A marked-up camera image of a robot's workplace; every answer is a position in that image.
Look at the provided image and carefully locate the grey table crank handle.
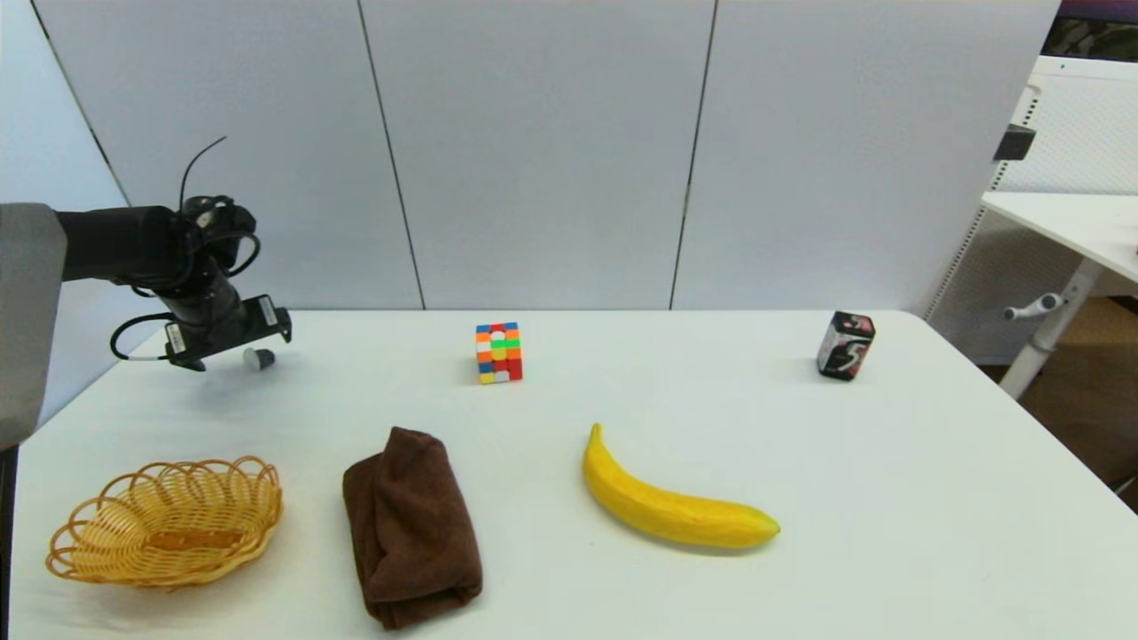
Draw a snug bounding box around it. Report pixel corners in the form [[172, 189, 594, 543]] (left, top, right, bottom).
[[1004, 293, 1064, 322]]

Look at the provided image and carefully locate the black clamp block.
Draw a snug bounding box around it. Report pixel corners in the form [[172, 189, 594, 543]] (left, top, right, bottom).
[[993, 124, 1037, 162]]

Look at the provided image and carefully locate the white side table leg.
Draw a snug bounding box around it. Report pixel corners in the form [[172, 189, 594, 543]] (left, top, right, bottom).
[[999, 260, 1105, 401]]

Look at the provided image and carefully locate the white perforated panel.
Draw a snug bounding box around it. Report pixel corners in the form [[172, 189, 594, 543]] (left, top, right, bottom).
[[922, 55, 1138, 367]]

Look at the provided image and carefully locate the multicoloured puzzle cube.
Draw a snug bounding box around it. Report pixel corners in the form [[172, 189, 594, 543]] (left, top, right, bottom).
[[476, 322, 525, 385]]

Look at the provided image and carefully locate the black chewing gum box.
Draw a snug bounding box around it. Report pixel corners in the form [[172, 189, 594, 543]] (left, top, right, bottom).
[[816, 311, 877, 382]]

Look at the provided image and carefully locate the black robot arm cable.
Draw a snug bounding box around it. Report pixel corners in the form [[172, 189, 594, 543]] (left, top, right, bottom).
[[110, 136, 263, 362]]

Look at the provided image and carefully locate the woven wicker basket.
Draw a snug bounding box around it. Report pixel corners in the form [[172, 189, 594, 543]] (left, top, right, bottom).
[[46, 456, 284, 589]]

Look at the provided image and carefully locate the folded brown towel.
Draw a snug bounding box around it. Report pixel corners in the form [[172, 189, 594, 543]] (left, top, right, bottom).
[[342, 427, 484, 631]]

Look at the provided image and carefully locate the yellow banana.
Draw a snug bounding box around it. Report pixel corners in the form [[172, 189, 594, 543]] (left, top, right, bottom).
[[582, 422, 781, 549]]

